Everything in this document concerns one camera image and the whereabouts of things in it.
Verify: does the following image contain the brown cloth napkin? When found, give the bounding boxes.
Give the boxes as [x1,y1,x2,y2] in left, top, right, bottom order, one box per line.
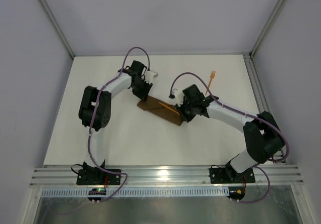
[137,96,183,126]

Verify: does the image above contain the orange plastic knife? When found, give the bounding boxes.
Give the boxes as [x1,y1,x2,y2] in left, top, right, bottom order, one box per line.
[158,102,180,116]

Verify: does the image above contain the orange plastic fork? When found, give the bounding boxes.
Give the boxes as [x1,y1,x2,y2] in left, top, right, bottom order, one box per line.
[205,70,216,95]

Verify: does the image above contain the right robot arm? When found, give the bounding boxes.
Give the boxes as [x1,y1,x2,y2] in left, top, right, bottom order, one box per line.
[170,84,285,184]

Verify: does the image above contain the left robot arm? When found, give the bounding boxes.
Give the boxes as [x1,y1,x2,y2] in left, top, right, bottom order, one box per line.
[78,60,158,174]

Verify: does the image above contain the right controller board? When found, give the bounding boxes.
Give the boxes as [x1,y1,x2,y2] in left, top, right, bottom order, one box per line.
[227,189,246,203]

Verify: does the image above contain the controller board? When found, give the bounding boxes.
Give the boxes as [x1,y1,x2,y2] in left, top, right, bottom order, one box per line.
[227,189,246,203]
[87,187,106,203]

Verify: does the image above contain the left controller board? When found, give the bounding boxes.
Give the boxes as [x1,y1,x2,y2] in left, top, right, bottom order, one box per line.
[87,187,106,203]

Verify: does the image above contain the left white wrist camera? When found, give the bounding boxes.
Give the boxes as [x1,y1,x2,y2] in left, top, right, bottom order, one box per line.
[144,70,158,83]

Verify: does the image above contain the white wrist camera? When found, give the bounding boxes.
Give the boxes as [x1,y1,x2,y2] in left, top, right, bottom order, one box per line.
[144,70,158,83]
[169,88,184,106]

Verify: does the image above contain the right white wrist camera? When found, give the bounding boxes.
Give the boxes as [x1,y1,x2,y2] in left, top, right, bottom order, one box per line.
[169,88,184,106]

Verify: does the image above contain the right side aluminium rail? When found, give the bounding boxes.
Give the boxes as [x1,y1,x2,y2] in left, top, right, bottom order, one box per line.
[243,53,287,165]

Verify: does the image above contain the aluminium rail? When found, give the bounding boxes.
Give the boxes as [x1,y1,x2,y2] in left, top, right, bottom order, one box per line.
[243,53,287,165]
[30,164,303,187]

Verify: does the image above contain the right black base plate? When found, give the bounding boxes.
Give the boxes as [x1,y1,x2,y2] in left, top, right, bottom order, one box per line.
[209,165,256,184]

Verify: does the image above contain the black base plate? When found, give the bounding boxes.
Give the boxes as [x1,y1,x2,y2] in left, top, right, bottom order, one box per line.
[209,165,256,184]
[76,168,121,185]

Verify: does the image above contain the slotted cable duct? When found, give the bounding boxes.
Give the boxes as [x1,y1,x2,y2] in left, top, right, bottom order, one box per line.
[41,186,229,198]

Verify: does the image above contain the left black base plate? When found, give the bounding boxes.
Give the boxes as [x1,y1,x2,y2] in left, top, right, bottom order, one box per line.
[76,168,121,185]

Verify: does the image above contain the front aluminium rail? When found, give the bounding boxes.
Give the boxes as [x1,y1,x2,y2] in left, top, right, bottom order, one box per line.
[30,164,303,187]

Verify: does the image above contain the left aluminium frame post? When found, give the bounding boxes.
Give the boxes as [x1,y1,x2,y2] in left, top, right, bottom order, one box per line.
[37,0,76,60]

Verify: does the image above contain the aluminium frame post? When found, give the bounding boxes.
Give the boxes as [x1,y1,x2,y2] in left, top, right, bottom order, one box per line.
[249,0,288,58]
[37,0,76,60]

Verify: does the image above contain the right aluminium frame post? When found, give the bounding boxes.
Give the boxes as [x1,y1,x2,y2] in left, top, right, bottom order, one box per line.
[249,0,288,58]

